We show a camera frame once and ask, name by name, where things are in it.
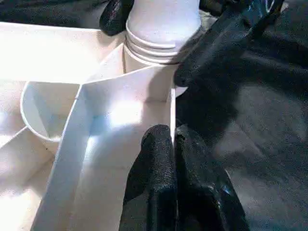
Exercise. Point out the black plastic mat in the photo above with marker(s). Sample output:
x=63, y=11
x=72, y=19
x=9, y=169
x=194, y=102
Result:
x=260, y=144

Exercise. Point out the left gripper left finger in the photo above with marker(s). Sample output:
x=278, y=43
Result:
x=151, y=187

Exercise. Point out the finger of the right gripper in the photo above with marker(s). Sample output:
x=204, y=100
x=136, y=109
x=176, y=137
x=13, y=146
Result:
x=115, y=14
x=216, y=43

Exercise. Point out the white plastic table leg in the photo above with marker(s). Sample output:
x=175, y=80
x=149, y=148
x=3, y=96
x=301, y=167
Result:
x=163, y=24

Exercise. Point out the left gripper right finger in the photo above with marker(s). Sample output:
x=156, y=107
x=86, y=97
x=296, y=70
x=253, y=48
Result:
x=202, y=192

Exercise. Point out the white plastic table top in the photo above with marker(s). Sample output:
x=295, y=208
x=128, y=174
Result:
x=53, y=96

